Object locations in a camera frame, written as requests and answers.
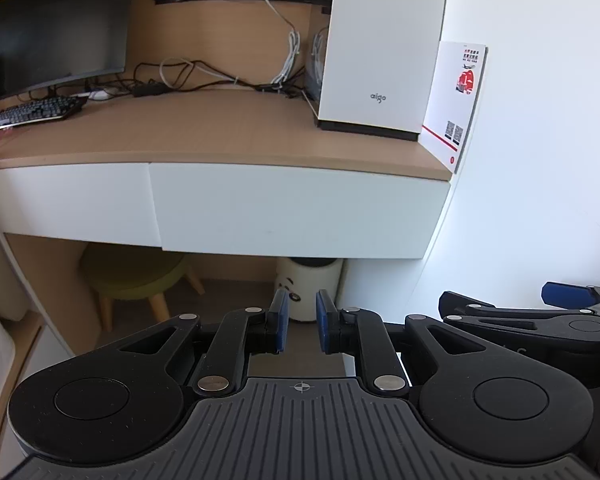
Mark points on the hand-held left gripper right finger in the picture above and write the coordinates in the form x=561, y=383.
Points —
x=324, y=321

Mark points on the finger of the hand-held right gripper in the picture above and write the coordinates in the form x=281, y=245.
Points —
x=510, y=312
x=570, y=294

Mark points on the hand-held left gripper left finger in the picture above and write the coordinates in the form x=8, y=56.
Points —
x=280, y=321

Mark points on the white desk drawer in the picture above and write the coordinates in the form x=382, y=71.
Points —
x=300, y=210
x=65, y=200

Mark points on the white panda trash bin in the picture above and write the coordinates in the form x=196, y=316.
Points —
x=307, y=285

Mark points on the green stool with wooden legs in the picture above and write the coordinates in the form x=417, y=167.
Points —
x=130, y=272

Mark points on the white poster with red print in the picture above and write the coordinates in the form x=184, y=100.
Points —
x=455, y=110

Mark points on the black power adapter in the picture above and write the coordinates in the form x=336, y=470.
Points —
x=150, y=89

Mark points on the white computer case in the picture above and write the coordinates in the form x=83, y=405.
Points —
x=380, y=45

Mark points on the small white device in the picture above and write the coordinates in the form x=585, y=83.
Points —
x=99, y=94

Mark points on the black keyboard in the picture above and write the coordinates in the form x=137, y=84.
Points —
x=30, y=112

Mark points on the black computer monitor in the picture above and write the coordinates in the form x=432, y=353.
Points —
x=55, y=25

